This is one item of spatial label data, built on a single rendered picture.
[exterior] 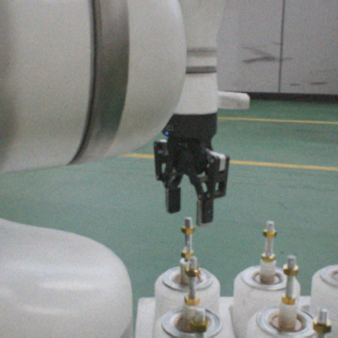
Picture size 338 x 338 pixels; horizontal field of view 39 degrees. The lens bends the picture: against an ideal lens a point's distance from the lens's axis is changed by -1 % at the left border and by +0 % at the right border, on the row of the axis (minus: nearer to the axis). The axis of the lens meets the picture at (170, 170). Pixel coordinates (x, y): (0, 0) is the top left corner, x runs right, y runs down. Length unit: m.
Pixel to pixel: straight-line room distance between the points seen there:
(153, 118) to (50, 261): 0.06
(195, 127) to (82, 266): 0.45
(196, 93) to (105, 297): 0.46
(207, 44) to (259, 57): 5.07
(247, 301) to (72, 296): 0.56
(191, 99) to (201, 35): 0.08
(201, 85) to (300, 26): 5.06
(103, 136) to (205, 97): 0.46
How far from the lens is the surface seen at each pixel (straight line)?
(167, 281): 0.71
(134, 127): 0.16
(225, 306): 0.80
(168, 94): 0.15
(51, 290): 0.16
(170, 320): 0.62
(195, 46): 0.61
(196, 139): 0.62
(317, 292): 0.75
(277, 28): 5.67
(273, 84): 5.68
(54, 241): 0.20
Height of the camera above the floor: 0.58
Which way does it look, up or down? 14 degrees down
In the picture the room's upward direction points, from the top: straight up
